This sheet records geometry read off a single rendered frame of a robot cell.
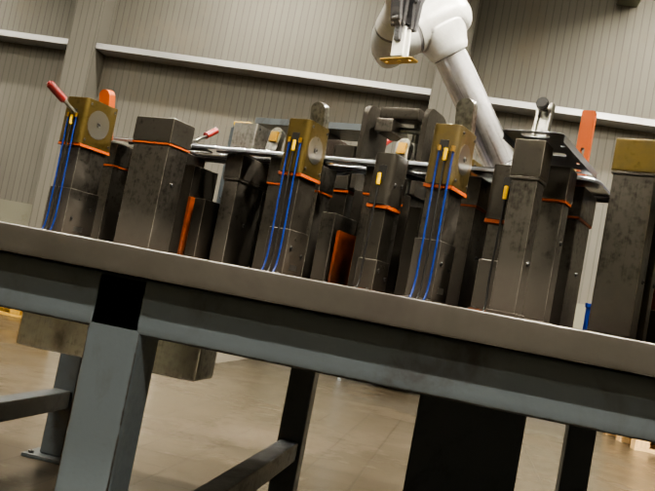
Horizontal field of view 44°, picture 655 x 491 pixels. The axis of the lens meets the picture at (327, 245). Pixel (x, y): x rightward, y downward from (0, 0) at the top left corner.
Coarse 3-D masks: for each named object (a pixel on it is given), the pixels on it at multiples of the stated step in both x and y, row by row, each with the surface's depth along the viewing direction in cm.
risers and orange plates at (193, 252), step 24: (192, 168) 207; (192, 192) 207; (192, 216) 204; (216, 216) 207; (336, 216) 183; (408, 216) 180; (192, 240) 202; (336, 240) 182; (408, 240) 179; (336, 264) 183; (408, 264) 178
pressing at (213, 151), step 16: (128, 144) 227; (192, 144) 203; (208, 160) 223; (224, 160) 221; (256, 160) 211; (336, 160) 182; (352, 160) 180; (368, 160) 178; (416, 176) 189; (592, 192) 168; (608, 192) 161
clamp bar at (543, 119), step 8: (536, 104) 184; (544, 104) 183; (552, 104) 185; (536, 112) 186; (544, 112) 187; (552, 112) 185; (536, 120) 186; (544, 120) 186; (552, 120) 186; (536, 128) 186; (544, 128) 186; (544, 136) 184
